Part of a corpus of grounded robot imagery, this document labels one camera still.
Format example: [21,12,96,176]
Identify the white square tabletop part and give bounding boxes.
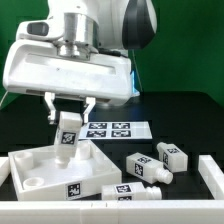
[8,140,122,201]

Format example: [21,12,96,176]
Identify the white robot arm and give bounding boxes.
[3,0,157,123]

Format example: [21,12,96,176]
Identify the white left obstacle wall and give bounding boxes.
[0,157,10,186]

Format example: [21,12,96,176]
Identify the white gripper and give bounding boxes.
[3,20,132,124]

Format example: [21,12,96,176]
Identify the white right obstacle wall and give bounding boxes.
[198,155,224,200]

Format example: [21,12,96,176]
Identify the white base tag sheet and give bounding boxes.
[80,121,152,140]

